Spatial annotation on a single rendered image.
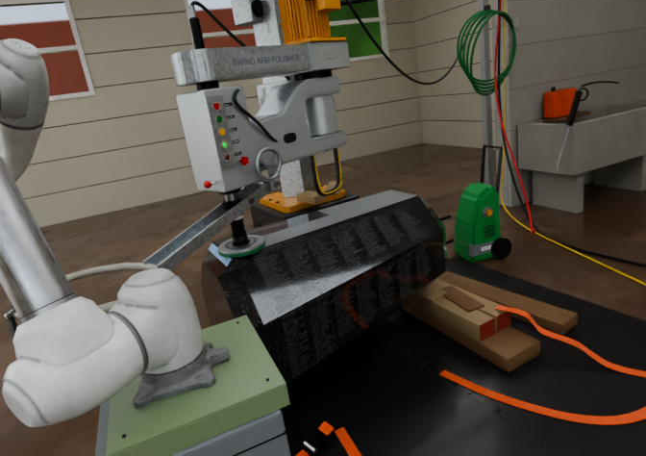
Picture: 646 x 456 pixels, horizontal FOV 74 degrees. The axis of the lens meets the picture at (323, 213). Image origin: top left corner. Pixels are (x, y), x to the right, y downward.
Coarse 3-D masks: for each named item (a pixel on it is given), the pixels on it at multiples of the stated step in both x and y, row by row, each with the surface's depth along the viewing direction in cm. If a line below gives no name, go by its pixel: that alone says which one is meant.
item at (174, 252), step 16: (240, 192) 204; (256, 192) 197; (240, 208) 191; (192, 224) 187; (208, 224) 192; (224, 224) 185; (176, 240) 181; (192, 240) 174; (208, 240) 180; (160, 256) 176; (176, 256) 170
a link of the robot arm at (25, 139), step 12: (0, 132) 99; (12, 132) 99; (24, 132) 100; (36, 132) 102; (0, 144) 103; (12, 144) 102; (24, 144) 103; (36, 144) 106; (12, 156) 104; (24, 156) 105; (12, 168) 106; (24, 168) 109
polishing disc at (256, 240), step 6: (228, 240) 207; (252, 240) 202; (258, 240) 201; (222, 246) 199; (228, 246) 198; (234, 246) 197; (240, 246) 195; (246, 246) 194; (252, 246) 193; (258, 246) 195; (222, 252) 193; (228, 252) 191; (234, 252) 190; (240, 252) 191
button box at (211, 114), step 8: (216, 96) 170; (208, 104) 167; (208, 112) 168; (216, 112) 170; (224, 112) 173; (208, 120) 169; (224, 120) 173; (216, 128) 171; (224, 128) 174; (216, 136) 171; (224, 136) 174; (216, 144) 171; (216, 152) 172; (224, 152) 174; (232, 152) 177; (216, 160) 174; (232, 160) 178
